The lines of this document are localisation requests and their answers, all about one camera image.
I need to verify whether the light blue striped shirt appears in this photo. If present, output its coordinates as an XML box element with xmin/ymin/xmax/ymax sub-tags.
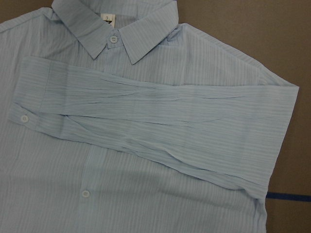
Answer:
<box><xmin>0</xmin><ymin>0</ymin><xmax>299</xmax><ymax>233</ymax></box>

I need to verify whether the blue tape line crosswise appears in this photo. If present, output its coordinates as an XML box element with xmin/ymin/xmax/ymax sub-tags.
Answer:
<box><xmin>266</xmin><ymin>192</ymin><xmax>311</xmax><ymax>202</ymax></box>

